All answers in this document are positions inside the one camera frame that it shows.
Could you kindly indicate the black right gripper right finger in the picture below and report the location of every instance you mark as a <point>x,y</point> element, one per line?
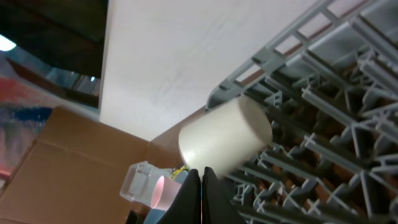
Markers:
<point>216,207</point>

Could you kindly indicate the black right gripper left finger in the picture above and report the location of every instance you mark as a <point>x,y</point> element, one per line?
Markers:
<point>186,208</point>

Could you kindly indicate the white plastic cup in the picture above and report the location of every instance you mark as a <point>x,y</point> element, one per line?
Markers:
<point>225,138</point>

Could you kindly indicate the pink plastic cup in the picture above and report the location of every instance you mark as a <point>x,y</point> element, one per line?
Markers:
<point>164,193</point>

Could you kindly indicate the grey dishwasher rack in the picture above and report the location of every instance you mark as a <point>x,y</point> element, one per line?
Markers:
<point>328,84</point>

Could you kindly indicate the yellow green snack wrapper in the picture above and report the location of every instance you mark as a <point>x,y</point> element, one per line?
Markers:
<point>176,172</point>

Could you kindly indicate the clear plastic bin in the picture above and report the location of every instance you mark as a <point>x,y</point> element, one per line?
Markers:
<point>140,182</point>

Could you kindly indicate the brown cardboard box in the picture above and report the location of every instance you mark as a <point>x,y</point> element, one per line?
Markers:
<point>74,171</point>

